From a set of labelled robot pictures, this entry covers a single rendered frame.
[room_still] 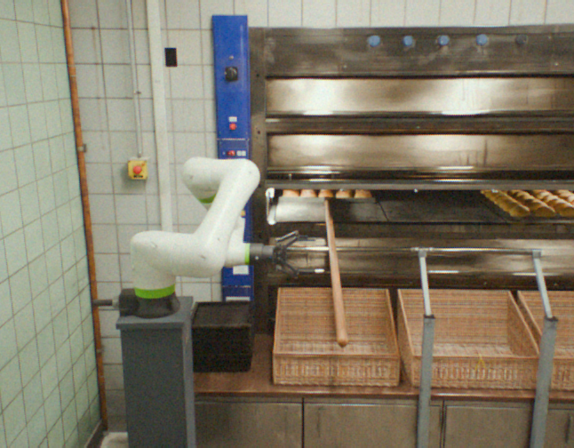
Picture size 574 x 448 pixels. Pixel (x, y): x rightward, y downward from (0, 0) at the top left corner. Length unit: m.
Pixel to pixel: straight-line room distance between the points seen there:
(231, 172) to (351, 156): 0.97
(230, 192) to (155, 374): 0.61
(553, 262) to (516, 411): 0.79
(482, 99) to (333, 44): 0.73
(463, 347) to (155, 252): 1.81
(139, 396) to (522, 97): 2.09
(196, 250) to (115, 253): 1.42
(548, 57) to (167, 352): 2.12
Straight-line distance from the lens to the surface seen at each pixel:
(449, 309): 3.11
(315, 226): 2.95
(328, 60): 2.87
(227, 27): 2.85
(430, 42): 2.92
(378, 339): 3.08
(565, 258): 3.25
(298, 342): 3.06
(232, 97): 2.84
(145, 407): 2.01
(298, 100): 2.85
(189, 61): 2.90
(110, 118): 3.01
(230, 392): 2.70
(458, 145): 2.97
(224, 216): 1.88
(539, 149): 3.08
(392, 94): 2.88
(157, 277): 1.85
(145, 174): 2.93
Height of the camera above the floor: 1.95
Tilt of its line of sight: 15 degrees down
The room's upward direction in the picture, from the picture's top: straight up
